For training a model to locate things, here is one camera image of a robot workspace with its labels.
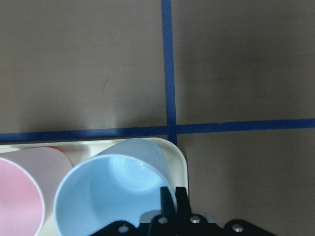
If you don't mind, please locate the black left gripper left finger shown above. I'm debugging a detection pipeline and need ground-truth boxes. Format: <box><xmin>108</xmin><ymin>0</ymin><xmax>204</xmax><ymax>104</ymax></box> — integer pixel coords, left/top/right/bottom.
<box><xmin>160</xmin><ymin>187</ymin><xmax>175</xmax><ymax>218</ymax></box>

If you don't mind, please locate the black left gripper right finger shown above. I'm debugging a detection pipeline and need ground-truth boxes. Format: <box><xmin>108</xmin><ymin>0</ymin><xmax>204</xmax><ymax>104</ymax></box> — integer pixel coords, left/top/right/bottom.
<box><xmin>175</xmin><ymin>187</ymin><xmax>192</xmax><ymax>217</ymax></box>

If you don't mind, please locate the light blue ikea cup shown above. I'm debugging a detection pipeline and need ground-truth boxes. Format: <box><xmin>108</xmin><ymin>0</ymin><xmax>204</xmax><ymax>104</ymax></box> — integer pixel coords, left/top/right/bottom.
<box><xmin>54</xmin><ymin>138</ymin><xmax>177</xmax><ymax>236</ymax></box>

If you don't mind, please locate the pink cup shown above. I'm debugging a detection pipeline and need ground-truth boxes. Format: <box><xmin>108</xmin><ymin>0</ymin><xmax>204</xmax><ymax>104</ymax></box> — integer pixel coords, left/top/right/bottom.
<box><xmin>0</xmin><ymin>147</ymin><xmax>72</xmax><ymax>236</ymax></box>

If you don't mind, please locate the cream serving tray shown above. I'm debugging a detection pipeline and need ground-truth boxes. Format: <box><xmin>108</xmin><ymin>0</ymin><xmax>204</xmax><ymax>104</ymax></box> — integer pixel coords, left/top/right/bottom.
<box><xmin>0</xmin><ymin>136</ymin><xmax>189</xmax><ymax>236</ymax></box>

